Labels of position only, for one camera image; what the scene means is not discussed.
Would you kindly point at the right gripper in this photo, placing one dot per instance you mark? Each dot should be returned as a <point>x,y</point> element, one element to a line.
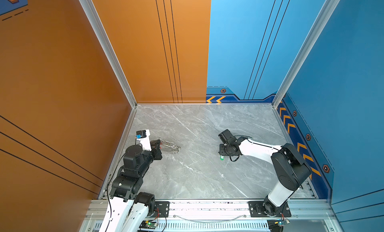
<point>221,151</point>

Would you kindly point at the green circuit board right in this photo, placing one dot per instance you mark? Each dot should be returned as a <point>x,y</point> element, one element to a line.
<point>277,225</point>

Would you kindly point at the aluminium corner post right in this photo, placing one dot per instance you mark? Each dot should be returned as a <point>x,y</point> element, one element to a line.
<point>315,31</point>

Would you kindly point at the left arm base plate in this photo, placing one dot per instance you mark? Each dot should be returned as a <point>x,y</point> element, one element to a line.
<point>162,209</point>

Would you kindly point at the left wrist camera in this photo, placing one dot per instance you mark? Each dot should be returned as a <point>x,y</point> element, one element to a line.
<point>143,139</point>

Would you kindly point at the green circuit board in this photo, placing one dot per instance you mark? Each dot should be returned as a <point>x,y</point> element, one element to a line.
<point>148,225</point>
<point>277,225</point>

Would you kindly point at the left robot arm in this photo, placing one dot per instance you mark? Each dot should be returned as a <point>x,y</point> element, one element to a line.
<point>128,207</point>

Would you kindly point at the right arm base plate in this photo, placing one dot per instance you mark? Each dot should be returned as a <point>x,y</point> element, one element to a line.
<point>260,209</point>

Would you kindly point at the aluminium corner post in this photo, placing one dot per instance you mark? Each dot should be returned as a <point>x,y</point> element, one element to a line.
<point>101,34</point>
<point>315,31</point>

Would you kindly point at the green circuit board left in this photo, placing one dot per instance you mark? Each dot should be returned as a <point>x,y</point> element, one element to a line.
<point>148,225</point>

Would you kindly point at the aluminium corner post left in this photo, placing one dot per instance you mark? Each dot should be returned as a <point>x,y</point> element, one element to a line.
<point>101,34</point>

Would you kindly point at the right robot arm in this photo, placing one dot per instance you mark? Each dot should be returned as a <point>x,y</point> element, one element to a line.
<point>291,169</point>

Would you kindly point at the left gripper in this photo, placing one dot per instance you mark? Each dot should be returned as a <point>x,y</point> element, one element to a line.
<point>155,147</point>

